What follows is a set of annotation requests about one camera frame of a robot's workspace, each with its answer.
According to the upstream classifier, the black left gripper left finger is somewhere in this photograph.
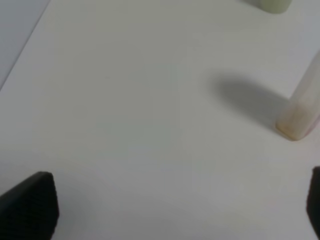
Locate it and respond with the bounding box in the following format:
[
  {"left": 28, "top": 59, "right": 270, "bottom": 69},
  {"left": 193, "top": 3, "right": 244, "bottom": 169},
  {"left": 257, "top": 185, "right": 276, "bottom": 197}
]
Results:
[{"left": 0, "top": 171, "right": 60, "bottom": 240}]

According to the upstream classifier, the clear bottle with pink label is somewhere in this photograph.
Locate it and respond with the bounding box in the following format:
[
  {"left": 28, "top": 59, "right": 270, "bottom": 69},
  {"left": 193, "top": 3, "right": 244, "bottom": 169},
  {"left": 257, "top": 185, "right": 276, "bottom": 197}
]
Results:
[{"left": 275, "top": 52, "right": 320, "bottom": 141}]

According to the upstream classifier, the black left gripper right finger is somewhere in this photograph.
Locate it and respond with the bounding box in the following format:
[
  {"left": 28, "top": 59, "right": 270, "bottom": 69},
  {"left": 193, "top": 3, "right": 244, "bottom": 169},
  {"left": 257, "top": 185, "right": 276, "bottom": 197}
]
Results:
[{"left": 306, "top": 166, "right": 320, "bottom": 239}]

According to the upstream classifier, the light green plastic cup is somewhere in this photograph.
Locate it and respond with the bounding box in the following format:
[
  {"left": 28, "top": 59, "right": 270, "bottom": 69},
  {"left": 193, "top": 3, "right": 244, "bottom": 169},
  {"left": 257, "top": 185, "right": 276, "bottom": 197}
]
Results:
[{"left": 245, "top": 0, "right": 292, "bottom": 14}]

